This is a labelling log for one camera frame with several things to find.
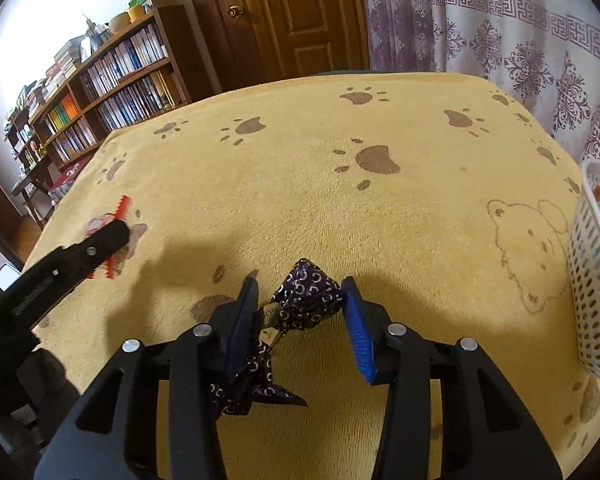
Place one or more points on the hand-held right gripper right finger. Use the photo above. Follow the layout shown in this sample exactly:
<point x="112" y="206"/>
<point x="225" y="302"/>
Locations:
<point x="360" y="335"/>

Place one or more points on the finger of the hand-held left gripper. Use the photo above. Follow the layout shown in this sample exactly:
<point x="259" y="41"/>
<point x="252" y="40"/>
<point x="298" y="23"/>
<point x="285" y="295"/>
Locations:
<point x="100" y="245"/>

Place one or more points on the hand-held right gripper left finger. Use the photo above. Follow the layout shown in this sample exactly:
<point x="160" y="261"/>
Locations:
<point x="242" y="330"/>

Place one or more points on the red white candy packet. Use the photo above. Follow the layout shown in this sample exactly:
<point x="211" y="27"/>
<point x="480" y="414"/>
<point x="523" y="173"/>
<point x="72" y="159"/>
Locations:
<point x="115" y="210"/>

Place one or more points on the purple patterned candy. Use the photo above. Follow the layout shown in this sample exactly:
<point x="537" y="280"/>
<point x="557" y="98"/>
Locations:
<point x="305" y="290"/>

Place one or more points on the white plastic basket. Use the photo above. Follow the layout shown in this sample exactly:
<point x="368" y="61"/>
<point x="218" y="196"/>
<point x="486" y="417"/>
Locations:
<point x="587" y="285"/>

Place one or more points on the red box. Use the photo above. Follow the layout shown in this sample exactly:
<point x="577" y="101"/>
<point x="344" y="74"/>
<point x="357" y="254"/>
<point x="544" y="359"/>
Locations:
<point x="70" y="180"/>

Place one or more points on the small dark shelf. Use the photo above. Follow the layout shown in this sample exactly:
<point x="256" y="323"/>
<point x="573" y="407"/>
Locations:
<point x="27" y="160"/>

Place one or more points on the yellow paw print blanket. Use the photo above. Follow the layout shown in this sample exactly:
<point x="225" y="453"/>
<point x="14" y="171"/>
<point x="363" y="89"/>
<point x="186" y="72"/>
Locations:
<point x="330" y="210"/>

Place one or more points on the rows of shelved books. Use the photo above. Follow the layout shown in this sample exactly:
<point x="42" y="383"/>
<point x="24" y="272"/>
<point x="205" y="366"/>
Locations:
<point x="125" y="95"/>

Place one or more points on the stack of books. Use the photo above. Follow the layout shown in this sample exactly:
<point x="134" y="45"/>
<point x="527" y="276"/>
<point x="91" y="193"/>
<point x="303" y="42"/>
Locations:
<point x="60" y="67"/>

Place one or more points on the wooden bookshelf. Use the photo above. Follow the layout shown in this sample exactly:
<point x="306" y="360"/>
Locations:
<point x="190" y="60"/>

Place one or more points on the tan bowl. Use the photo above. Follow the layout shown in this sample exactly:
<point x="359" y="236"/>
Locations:
<point x="119" y="23"/>

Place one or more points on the yellow cup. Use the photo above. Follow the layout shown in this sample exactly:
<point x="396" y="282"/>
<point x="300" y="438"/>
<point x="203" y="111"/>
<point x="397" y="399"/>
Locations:
<point x="136" y="13"/>

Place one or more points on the brass door knob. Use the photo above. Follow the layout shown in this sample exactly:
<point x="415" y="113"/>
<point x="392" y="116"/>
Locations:
<point x="236" y="11"/>

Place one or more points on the wooden door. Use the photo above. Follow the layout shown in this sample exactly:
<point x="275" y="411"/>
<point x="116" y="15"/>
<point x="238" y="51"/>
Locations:
<point x="290" y="15"/>

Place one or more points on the purple patterned white curtain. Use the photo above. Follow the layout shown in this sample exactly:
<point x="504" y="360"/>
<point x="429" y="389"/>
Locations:
<point x="480" y="20"/>

